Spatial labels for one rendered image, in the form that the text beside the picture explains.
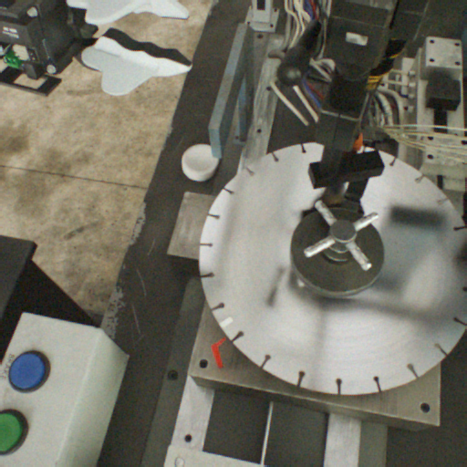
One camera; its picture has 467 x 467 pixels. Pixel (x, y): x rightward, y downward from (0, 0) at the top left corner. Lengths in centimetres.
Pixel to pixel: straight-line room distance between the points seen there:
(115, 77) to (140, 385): 48
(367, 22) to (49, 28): 24
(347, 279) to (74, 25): 38
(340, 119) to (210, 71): 62
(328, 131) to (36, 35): 27
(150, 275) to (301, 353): 35
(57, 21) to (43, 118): 172
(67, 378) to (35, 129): 160
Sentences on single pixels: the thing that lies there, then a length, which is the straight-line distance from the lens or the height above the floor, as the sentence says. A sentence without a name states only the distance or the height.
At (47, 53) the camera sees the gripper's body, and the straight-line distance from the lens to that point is 41.
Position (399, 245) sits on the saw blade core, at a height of 95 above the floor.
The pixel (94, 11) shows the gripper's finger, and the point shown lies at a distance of 38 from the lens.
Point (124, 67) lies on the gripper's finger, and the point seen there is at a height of 119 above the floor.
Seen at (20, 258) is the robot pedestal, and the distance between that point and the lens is 88.
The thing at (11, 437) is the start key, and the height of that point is 91.
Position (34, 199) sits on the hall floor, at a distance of 191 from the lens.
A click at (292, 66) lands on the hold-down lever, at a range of 36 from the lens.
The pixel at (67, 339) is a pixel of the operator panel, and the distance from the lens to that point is 63.
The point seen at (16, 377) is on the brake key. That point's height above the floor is 91.
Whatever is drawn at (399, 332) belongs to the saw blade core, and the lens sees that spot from 56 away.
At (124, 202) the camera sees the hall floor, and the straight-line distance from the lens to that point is 178.
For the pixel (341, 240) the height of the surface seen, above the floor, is 100.
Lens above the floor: 147
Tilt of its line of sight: 62 degrees down
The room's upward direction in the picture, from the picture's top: 5 degrees counter-clockwise
